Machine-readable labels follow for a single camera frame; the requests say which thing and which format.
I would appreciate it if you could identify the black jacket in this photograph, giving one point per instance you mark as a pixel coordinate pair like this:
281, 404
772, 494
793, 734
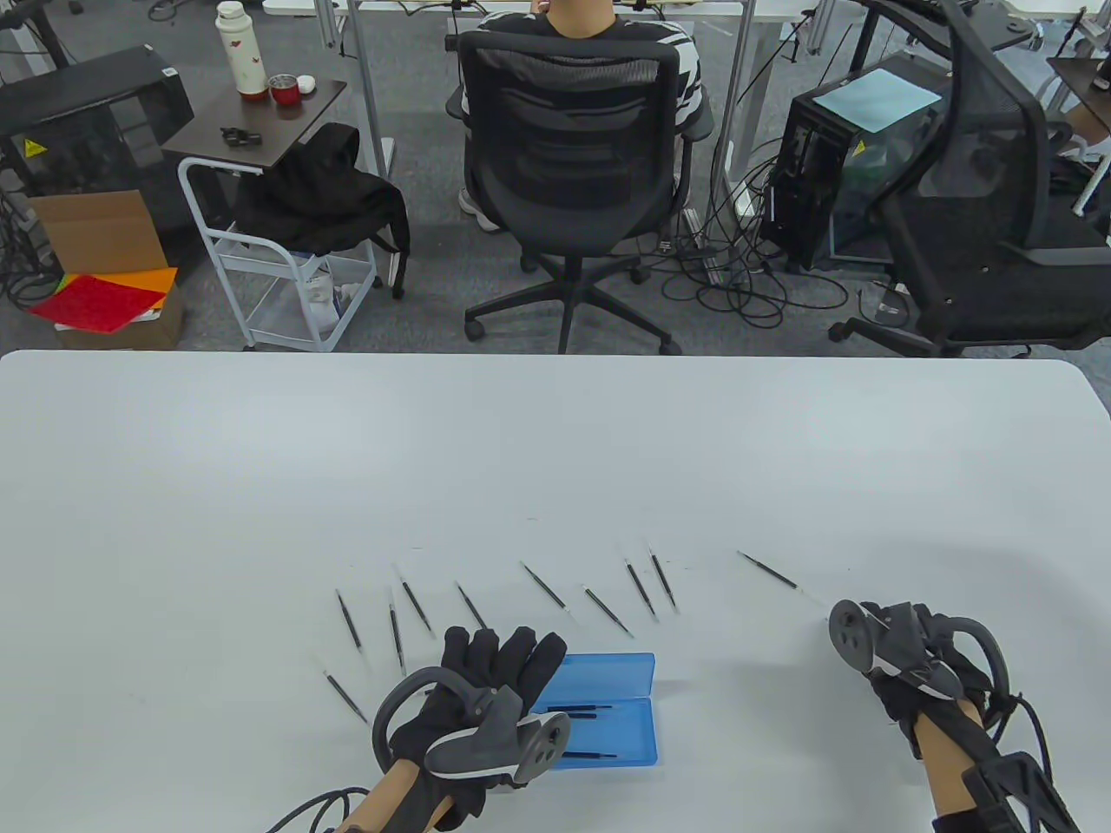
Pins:
321, 200

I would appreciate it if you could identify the person's left forearm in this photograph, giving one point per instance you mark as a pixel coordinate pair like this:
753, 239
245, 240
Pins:
391, 798

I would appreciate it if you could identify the black equipment case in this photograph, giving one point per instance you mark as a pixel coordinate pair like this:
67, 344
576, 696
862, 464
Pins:
87, 113

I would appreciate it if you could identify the person's right forearm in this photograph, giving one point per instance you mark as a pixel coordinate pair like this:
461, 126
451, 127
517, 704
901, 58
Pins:
950, 772

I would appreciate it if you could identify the black curved desk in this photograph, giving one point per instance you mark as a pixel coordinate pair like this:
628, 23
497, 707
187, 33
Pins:
981, 22

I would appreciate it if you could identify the white power strip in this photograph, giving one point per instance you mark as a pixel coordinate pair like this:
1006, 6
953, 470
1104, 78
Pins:
694, 230

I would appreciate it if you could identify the grey hand controller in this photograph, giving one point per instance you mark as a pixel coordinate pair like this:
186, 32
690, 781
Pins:
482, 742
907, 659

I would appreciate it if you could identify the black mesh office chair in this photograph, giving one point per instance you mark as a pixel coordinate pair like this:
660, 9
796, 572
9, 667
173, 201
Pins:
564, 173

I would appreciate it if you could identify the white metal cart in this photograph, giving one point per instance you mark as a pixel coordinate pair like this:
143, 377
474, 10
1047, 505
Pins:
252, 256

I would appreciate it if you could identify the red paper sheet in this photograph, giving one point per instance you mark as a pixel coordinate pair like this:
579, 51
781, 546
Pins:
95, 302

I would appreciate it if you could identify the red cup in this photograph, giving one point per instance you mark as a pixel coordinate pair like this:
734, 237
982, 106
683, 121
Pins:
284, 91

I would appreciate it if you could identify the blue stationery box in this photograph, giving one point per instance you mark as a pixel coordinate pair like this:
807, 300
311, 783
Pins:
608, 681

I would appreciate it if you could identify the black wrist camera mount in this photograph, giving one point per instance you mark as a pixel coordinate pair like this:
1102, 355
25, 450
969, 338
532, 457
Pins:
976, 777

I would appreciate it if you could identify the white thermos bottle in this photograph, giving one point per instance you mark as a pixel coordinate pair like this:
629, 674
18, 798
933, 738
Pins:
241, 52

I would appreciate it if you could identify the black high-back office chair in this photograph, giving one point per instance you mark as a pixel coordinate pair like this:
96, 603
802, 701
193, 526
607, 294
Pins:
989, 286

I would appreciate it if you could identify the light blue paper sheet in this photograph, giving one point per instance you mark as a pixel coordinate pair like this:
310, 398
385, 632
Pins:
877, 100

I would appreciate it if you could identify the open brown cardboard box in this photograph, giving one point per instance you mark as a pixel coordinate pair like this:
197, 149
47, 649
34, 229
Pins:
95, 230

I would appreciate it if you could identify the person's right hand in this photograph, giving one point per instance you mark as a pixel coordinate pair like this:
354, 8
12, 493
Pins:
898, 711

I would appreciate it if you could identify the orange paper sheet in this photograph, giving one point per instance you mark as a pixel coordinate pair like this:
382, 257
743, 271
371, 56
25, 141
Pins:
161, 279

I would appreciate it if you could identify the small black clip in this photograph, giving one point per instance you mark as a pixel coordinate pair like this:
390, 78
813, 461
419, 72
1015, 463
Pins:
241, 136

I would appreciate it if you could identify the black glass-sided computer tower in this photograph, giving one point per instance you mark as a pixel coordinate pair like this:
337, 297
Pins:
807, 191

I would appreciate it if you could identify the white desk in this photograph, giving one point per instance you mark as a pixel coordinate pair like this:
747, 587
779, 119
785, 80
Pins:
368, 87

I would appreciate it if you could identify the white plastic bag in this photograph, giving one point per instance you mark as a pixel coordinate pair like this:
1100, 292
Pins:
325, 295

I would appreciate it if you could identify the dark wooden side table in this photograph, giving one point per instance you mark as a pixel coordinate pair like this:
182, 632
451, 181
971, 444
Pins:
200, 143

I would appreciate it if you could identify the group of black pen refills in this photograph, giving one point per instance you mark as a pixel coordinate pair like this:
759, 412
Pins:
545, 587

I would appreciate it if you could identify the black desk leg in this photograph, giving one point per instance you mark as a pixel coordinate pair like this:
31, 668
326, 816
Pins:
43, 30

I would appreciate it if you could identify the dark wooden desk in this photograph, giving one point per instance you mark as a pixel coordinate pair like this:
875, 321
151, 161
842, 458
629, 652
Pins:
1081, 78

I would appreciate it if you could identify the person's left hand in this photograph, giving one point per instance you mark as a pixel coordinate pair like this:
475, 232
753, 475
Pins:
503, 666

